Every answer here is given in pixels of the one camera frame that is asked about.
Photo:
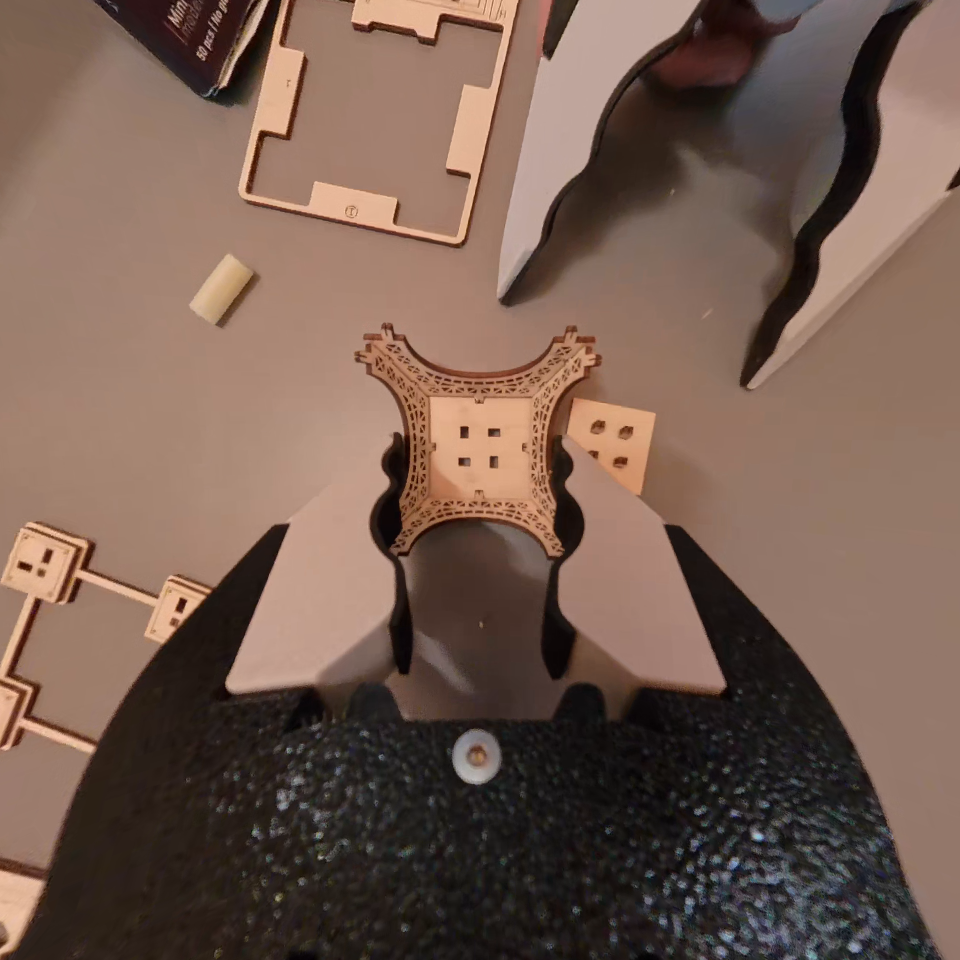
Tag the person's right hand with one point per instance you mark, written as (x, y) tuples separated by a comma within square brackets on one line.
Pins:
[(705, 56)]

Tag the pale wax cylinder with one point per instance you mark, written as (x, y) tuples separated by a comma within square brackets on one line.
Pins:
[(221, 289)]

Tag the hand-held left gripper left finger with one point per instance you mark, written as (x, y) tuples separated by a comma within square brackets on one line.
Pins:
[(315, 585)]

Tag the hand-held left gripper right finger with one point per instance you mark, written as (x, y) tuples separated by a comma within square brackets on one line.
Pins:
[(637, 585)]

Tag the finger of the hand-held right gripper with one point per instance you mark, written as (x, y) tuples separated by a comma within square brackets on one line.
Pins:
[(900, 150), (570, 135)]

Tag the dark purple puzzle box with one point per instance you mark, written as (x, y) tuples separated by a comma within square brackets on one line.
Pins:
[(195, 45)]

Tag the wooden sheet with square pieces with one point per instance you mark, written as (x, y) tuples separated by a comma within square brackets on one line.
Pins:
[(41, 562)]

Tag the empty wooden puzzle frame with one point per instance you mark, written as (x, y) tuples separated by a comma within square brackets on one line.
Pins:
[(352, 210)]

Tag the wooden lattice tower base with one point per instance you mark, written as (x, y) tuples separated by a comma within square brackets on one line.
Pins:
[(450, 416)]

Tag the grey desk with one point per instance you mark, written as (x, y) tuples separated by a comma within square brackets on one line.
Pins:
[(150, 412)]

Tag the small square wooden plate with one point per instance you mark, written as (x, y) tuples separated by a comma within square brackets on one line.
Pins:
[(611, 446)]

